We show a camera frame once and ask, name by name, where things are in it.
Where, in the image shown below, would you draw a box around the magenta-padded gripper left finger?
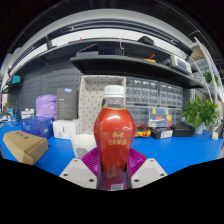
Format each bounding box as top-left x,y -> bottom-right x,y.
59,147 -> 102,190

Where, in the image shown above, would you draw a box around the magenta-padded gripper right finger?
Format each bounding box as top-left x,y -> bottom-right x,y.
126,147 -> 168,190

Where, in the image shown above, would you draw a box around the red drink bottle white cap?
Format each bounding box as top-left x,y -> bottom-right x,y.
93,84 -> 137,192

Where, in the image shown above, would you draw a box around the yellow multimeter red leads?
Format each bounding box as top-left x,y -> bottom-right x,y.
134,123 -> 152,138

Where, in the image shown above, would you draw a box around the black box white label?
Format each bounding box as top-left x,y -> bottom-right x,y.
149,126 -> 174,140

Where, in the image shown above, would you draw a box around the white product box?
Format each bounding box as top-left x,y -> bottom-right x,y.
52,119 -> 81,140

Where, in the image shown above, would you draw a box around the black flat case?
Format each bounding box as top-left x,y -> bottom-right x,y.
170,123 -> 196,138

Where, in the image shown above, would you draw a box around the brown cardboard box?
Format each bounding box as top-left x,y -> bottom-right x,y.
2,130 -> 50,166

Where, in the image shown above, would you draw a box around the blue product box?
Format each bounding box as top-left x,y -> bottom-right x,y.
20,116 -> 55,139

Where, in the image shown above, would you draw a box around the dark grey upright box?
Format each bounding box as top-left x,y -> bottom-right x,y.
56,87 -> 79,121

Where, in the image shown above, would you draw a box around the purple plastic bag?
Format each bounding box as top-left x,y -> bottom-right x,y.
35,94 -> 58,121

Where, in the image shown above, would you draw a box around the beige dotted storage bin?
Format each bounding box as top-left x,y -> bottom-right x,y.
78,75 -> 128,136

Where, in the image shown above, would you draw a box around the green potted plant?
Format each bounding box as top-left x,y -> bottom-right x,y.
181,94 -> 222,135

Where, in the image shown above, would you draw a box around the grey small-parts drawer cabinet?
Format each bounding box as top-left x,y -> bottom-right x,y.
158,81 -> 184,126
125,76 -> 160,126

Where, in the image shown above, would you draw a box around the black overhead desk shelf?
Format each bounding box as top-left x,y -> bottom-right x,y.
6,36 -> 205,89

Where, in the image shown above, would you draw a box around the small teal-screen monitor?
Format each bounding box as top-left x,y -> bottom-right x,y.
8,74 -> 23,87

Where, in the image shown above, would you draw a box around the grey bench instrument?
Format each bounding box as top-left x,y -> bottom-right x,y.
170,54 -> 193,75

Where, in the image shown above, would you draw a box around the white shelf unit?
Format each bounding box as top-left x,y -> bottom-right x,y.
189,36 -> 224,111

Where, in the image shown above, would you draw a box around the white mug gold handle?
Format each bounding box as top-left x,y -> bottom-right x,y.
71,133 -> 98,160

